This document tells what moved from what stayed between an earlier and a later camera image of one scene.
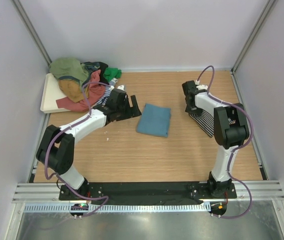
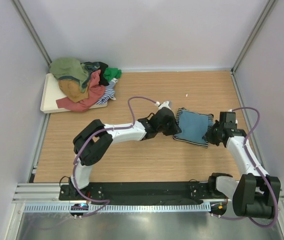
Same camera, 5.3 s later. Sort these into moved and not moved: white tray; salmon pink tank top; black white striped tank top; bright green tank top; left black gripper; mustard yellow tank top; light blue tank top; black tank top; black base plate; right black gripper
Moved: left black gripper; black white striped tank top; light blue tank top; right black gripper
Not moved: black base plate; white tray; bright green tank top; mustard yellow tank top; black tank top; salmon pink tank top
